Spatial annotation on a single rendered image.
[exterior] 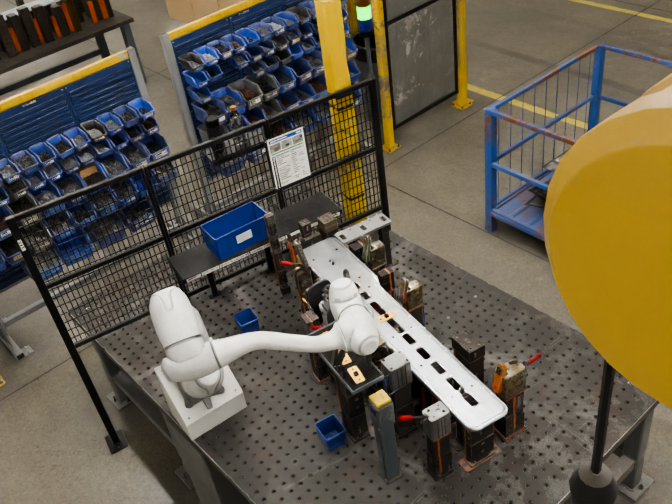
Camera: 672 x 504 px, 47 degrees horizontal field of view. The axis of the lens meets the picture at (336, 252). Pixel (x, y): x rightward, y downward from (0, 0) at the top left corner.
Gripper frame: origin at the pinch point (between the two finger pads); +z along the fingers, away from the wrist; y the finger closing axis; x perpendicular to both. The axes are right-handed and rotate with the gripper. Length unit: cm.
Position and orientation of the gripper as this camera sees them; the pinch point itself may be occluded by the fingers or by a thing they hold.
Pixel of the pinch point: (355, 366)
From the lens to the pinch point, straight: 287.5
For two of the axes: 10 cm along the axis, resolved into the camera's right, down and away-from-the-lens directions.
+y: 9.0, -3.5, 2.5
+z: 1.3, 7.8, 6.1
